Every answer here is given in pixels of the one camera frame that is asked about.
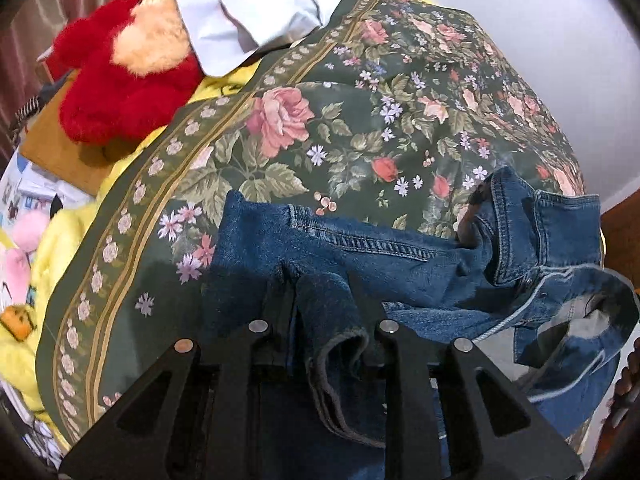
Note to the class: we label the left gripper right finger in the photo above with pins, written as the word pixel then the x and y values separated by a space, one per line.
pixel 402 360

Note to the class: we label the red plush toy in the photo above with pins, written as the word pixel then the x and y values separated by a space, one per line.
pixel 135 67

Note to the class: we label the yellow fleece blanket left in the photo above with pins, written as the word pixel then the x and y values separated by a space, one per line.
pixel 20 331

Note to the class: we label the striped pink curtain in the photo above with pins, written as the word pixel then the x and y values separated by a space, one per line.
pixel 28 28

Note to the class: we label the brown cardboard board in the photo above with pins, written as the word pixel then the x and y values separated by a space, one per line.
pixel 84 166

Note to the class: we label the green floral bedspread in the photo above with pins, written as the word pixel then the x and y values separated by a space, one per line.
pixel 391 115

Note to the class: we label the white pillow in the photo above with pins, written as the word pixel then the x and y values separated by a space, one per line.
pixel 225 33

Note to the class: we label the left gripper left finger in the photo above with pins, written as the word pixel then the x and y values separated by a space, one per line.
pixel 251 323

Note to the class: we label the blue denim jacket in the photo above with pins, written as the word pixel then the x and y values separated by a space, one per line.
pixel 523 281

